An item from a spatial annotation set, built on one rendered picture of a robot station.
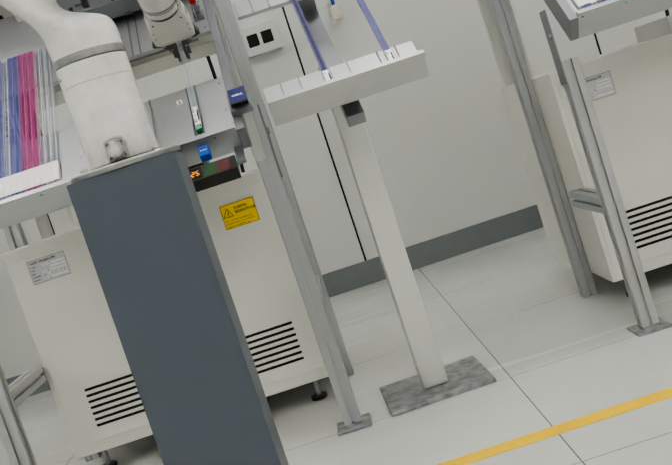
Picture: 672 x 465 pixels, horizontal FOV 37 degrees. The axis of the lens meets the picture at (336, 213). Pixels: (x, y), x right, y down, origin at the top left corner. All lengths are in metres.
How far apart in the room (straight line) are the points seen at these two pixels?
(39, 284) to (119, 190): 1.03
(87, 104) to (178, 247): 0.27
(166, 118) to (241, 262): 0.45
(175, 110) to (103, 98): 0.68
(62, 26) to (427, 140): 2.69
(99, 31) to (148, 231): 0.33
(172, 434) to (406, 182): 2.66
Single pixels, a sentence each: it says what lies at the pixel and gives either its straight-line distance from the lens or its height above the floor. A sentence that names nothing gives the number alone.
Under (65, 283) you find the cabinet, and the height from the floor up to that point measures 0.50.
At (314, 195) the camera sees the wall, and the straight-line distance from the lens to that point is 4.17.
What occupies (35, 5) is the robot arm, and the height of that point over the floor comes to 0.99.
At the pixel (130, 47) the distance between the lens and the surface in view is 2.55.
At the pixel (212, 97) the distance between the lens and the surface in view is 2.32.
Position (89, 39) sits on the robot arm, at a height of 0.91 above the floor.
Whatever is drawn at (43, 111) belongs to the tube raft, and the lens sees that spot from 2.47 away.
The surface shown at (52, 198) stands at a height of 0.70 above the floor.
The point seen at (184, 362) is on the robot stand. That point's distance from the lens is 1.65.
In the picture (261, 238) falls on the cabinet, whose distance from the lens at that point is 2.53.
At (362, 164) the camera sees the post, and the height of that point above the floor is 0.56.
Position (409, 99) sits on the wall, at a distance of 4.19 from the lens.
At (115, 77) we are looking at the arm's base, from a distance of 1.67.
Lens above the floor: 0.64
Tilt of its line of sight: 4 degrees down
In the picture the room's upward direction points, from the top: 18 degrees counter-clockwise
